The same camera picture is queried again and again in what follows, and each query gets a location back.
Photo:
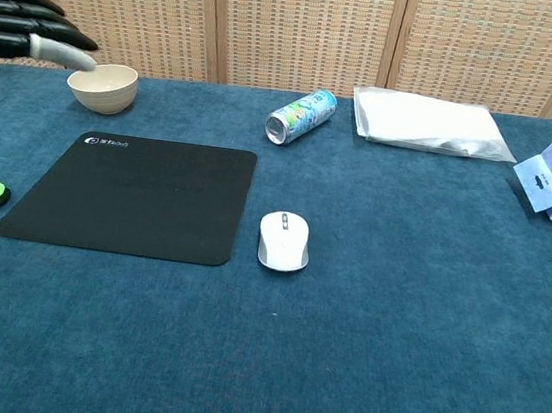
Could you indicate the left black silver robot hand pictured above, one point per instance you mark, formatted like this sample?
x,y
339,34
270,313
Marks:
x,y
16,23

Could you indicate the white computer mouse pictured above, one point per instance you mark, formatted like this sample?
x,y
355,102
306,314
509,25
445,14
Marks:
x,y
284,243

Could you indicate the black mouse pad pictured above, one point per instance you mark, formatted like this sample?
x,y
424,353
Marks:
x,y
131,194

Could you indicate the beige bowl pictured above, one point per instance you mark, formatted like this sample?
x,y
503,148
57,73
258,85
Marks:
x,y
102,92

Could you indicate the woven bamboo folding screen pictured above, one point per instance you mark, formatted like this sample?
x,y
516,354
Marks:
x,y
298,23

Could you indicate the blue green drink can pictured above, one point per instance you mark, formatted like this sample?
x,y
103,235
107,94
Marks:
x,y
299,116

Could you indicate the clear bag of white sheets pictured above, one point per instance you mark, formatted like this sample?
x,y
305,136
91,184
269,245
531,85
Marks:
x,y
427,122

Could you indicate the blue felt table cover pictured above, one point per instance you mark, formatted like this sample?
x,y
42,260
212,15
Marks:
x,y
342,325

